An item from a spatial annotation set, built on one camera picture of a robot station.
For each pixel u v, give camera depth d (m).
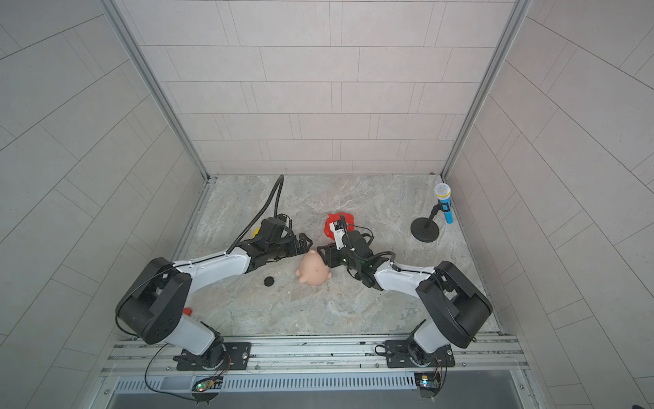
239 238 0.58
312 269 0.79
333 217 0.91
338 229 0.76
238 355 0.71
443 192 0.79
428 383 0.68
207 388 0.63
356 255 0.65
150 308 0.43
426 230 0.97
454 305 0.44
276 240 0.71
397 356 0.71
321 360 0.71
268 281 0.85
